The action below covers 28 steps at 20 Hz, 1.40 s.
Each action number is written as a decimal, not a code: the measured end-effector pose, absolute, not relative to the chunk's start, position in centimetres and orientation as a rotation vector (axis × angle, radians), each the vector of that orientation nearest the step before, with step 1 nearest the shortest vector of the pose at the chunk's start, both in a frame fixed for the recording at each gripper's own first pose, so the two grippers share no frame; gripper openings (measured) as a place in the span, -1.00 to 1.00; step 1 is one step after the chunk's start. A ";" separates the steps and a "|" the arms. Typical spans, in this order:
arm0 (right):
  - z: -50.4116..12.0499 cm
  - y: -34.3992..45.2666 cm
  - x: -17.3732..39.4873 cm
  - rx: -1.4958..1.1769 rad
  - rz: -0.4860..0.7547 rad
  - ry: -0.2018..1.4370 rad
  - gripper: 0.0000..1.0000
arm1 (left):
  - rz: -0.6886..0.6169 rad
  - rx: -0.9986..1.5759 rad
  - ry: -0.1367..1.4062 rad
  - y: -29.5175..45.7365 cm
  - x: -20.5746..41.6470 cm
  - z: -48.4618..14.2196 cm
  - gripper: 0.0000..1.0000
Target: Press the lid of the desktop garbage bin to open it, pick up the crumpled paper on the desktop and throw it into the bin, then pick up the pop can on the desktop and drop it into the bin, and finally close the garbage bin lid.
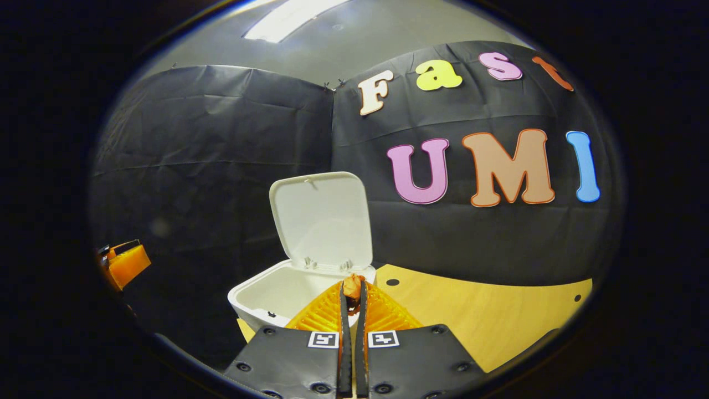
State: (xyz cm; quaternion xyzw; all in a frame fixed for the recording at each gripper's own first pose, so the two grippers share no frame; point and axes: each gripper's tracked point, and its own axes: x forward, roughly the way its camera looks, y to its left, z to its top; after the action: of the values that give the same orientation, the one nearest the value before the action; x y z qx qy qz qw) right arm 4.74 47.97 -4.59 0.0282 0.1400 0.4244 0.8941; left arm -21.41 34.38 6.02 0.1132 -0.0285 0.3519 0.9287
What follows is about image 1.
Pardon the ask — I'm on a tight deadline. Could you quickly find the orange paper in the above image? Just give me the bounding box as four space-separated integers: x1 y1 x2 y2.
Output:
343 274 366 304

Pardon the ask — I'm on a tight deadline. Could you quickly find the ceiling light panel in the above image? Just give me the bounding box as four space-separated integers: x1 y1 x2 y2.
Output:
244 0 350 44

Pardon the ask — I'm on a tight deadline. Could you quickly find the white desktop garbage bin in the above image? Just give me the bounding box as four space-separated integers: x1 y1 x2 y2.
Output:
228 172 377 333

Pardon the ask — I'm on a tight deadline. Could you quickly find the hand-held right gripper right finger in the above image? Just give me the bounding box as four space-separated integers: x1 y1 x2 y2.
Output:
355 280 488 399

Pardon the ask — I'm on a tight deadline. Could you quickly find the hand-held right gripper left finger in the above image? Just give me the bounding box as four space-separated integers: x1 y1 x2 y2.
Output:
224 280 353 399

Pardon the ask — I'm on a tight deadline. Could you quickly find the wooden desktop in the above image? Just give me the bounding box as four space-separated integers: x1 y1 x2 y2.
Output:
237 264 593 373

